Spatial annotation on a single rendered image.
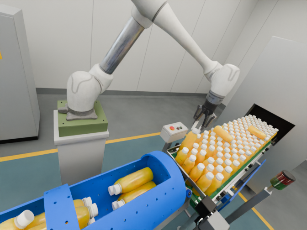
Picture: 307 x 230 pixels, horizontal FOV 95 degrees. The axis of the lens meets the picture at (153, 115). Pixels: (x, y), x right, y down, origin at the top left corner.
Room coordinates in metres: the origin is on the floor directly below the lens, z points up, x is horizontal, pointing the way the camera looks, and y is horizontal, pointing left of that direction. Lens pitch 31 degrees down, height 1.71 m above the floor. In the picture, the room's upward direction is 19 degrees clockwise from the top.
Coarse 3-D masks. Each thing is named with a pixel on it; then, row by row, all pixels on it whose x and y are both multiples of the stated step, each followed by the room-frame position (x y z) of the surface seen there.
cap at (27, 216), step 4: (24, 212) 0.14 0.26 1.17; (28, 212) 0.15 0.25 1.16; (20, 216) 0.13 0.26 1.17; (24, 216) 0.13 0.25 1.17; (28, 216) 0.14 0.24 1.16; (32, 216) 0.15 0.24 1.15; (20, 220) 0.12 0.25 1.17; (24, 220) 0.13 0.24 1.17; (28, 220) 0.13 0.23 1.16; (32, 220) 0.14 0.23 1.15; (20, 224) 0.12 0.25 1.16; (24, 224) 0.12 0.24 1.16; (28, 224) 0.13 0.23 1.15
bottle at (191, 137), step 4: (192, 132) 0.79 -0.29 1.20; (188, 136) 0.78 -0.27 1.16; (192, 136) 0.77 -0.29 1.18; (196, 136) 0.78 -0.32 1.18; (184, 140) 0.80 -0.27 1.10; (188, 140) 0.77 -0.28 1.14; (192, 140) 0.77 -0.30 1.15; (184, 144) 0.78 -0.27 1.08; (188, 144) 0.77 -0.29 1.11; (192, 144) 0.78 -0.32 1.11; (188, 148) 0.77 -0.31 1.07
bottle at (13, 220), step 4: (16, 216) 0.13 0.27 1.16; (8, 220) 0.12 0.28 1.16; (12, 220) 0.12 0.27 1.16; (16, 220) 0.12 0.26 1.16; (0, 224) 0.11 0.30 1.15; (4, 224) 0.11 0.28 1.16; (8, 224) 0.11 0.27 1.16; (12, 224) 0.11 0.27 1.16; (16, 224) 0.12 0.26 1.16; (0, 228) 0.10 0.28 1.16; (4, 228) 0.10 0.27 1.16; (8, 228) 0.10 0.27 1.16; (12, 228) 0.11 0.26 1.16; (16, 228) 0.11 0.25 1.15; (20, 228) 0.11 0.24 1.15; (24, 228) 0.12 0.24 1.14
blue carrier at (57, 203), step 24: (120, 168) 0.42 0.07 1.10; (168, 168) 0.41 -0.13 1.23; (48, 192) 0.20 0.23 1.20; (72, 192) 0.27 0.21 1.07; (96, 192) 0.33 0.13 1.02; (168, 192) 0.33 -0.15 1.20; (0, 216) 0.13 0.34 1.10; (48, 216) 0.13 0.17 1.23; (72, 216) 0.15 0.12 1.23; (96, 216) 0.26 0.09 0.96; (120, 216) 0.19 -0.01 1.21; (144, 216) 0.23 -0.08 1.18; (168, 216) 0.29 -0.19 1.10
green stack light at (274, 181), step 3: (276, 177) 0.62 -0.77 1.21; (270, 180) 0.63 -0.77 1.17; (273, 180) 0.61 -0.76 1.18; (276, 180) 0.60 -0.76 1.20; (273, 183) 0.60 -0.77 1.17; (276, 183) 0.59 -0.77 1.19; (279, 183) 0.59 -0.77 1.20; (282, 183) 0.58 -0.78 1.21; (276, 186) 0.59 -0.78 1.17; (279, 186) 0.58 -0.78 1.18; (282, 186) 0.58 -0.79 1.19; (285, 186) 0.58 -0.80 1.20; (279, 189) 0.58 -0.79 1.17; (282, 189) 0.58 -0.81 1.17
